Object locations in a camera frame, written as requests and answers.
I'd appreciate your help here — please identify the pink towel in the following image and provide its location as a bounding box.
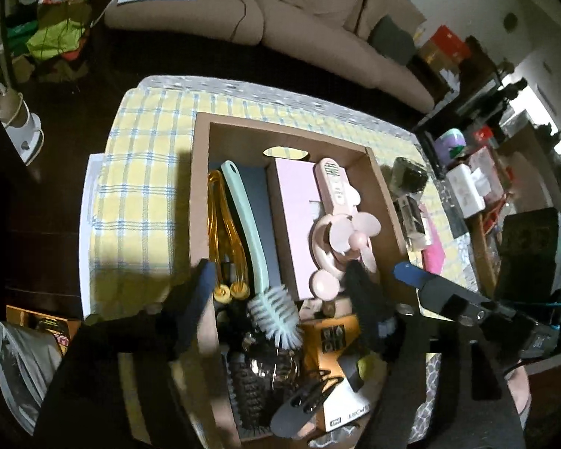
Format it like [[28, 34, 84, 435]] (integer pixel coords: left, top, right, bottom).
[[421, 216, 446, 275]]

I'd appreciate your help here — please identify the black hairbrush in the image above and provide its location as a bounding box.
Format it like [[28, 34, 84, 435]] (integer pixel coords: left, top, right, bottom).
[[226, 350, 270, 431]]

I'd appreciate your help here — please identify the mint bottle brush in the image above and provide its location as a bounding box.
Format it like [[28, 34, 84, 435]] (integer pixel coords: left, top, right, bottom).
[[221, 160, 303, 350]]

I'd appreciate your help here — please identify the orange plastic massager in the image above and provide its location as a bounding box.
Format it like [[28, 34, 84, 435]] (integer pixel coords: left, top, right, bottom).
[[208, 170, 251, 304]]

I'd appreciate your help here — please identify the person right hand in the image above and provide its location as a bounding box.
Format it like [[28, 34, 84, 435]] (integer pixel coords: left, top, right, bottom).
[[506, 366, 532, 428]]

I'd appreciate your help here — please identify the white tissue box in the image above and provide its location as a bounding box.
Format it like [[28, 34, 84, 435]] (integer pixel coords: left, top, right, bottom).
[[446, 163, 490, 219]]

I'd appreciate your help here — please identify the pink handheld fan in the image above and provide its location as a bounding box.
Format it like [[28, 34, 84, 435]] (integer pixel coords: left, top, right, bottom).
[[310, 157, 382, 302]]

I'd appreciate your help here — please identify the orange hard drive box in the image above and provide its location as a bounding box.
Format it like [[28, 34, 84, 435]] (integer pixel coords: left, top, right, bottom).
[[302, 314, 387, 432]]

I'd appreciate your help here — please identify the cardboard box tray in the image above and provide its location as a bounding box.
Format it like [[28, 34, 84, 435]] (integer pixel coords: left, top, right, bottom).
[[168, 112, 420, 449]]

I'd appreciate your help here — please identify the purple round container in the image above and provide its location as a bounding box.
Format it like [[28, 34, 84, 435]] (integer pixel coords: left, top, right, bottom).
[[434, 128, 467, 166]]

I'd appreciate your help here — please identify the yellow plaid table cloth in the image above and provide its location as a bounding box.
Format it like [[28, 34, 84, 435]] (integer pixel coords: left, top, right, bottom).
[[88, 85, 478, 318]]

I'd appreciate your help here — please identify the pink box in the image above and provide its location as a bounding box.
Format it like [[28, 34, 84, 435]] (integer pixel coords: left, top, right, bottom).
[[266, 158, 323, 300]]

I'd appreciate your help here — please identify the dark blue notebook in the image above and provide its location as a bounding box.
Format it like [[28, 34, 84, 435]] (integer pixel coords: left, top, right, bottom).
[[226, 162, 282, 296]]

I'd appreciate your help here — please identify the red box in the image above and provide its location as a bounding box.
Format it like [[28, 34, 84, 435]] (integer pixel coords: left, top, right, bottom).
[[430, 25, 471, 64]]

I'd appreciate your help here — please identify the dark cushion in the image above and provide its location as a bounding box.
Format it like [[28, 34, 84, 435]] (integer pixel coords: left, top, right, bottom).
[[368, 15, 416, 66]]

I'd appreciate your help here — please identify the brown sofa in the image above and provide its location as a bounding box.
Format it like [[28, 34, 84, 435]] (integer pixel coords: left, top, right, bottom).
[[105, 0, 435, 114]]

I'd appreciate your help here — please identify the green clothing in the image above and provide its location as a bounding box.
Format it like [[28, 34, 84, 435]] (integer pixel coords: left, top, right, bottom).
[[26, 18, 86, 62]]

